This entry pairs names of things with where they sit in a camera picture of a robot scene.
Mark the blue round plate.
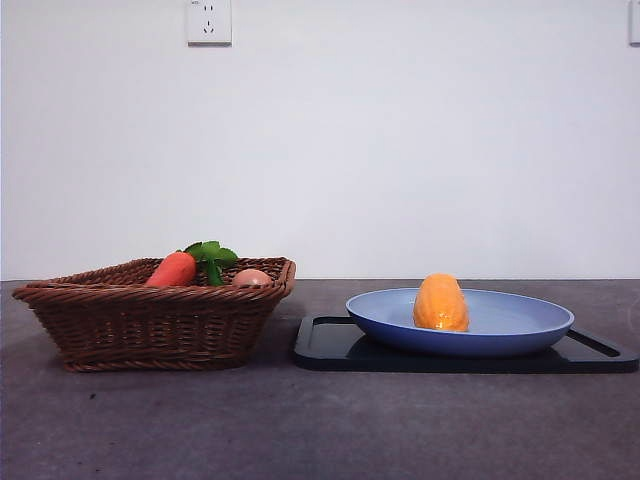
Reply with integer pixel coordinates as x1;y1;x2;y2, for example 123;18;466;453
345;288;575;359

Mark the orange carrot with green leaves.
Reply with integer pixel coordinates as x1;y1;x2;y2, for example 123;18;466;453
144;240;239;288

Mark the brown wicker basket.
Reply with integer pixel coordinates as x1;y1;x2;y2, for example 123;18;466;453
10;257;297;373

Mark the white wall socket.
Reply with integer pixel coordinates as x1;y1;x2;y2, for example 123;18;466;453
187;0;233;49

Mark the black rectangular tray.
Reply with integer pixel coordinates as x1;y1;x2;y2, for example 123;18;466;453
293;314;640;374

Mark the brown egg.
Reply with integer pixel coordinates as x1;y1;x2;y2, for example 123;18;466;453
231;268;274;289

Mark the yellow-orange corn cob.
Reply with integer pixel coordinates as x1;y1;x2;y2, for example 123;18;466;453
412;272;471;333

